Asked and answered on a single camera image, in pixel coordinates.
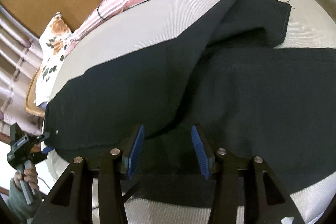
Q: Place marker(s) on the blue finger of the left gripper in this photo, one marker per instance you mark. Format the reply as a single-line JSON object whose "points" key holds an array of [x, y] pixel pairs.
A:
{"points": [[47, 150], [40, 138]]}

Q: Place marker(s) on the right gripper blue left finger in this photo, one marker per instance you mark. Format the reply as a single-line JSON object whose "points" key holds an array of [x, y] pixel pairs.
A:
{"points": [[70, 199]]}

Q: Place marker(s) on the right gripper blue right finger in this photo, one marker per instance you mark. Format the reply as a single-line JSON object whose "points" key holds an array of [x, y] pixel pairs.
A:
{"points": [[265, 198]]}

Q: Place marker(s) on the black pants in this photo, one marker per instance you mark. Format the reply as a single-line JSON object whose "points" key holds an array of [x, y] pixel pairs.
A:
{"points": [[225, 72]]}

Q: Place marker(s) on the green sleeve left forearm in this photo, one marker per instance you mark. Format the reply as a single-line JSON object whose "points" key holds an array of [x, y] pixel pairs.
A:
{"points": [[17, 204]]}

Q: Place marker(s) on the left hand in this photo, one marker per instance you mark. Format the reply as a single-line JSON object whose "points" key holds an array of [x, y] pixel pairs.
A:
{"points": [[29, 175]]}

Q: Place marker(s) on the pinkish curtain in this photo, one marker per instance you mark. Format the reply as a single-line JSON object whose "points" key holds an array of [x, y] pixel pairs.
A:
{"points": [[21, 57]]}

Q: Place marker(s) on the floral white pillow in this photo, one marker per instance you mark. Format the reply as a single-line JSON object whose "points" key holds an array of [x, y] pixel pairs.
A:
{"points": [[53, 41]]}

